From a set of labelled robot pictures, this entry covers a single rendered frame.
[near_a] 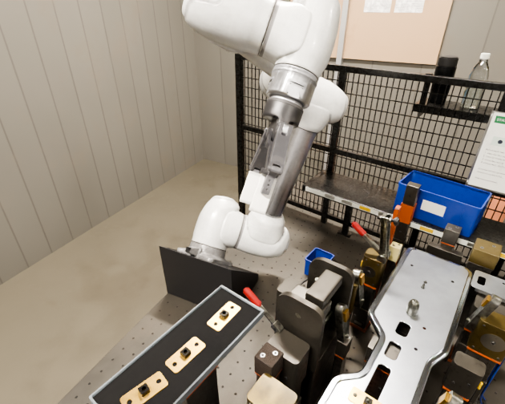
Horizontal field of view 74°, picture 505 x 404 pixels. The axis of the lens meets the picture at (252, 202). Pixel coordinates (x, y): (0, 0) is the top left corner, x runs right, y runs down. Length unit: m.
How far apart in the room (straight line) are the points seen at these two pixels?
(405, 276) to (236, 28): 0.95
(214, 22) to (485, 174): 1.25
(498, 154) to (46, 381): 2.44
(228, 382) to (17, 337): 1.70
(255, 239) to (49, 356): 1.55
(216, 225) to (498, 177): 1.12
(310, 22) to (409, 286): 0.88
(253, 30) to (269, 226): 0.86
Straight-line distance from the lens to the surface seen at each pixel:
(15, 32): 2.88
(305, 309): 0.85
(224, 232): 1.37
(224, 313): 0.84
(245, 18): 0.67
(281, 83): 0.65
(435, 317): 1.18
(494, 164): 1.61
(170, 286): 1.53
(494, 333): 1.19
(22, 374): 2.48
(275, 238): 1.39
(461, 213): 1.48
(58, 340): 2.55
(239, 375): 1.30
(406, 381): 1.01
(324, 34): 0.68
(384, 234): 1.17
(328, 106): 1.23
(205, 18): 0.68
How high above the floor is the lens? 1.80
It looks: 31 degrees down
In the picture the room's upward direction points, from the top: straight up
